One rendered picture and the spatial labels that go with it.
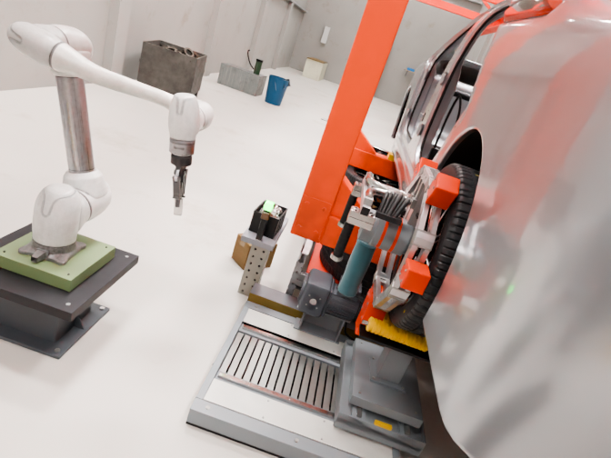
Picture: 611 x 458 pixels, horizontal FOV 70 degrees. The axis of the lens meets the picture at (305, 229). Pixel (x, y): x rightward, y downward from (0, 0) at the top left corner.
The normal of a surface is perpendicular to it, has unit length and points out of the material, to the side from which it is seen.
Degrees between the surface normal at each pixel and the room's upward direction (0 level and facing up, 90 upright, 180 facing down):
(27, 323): 90
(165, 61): 90
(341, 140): 90
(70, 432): 0
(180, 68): 90
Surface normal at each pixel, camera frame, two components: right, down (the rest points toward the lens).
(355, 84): -0.15, 0.35
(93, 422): 0.30, -0.87
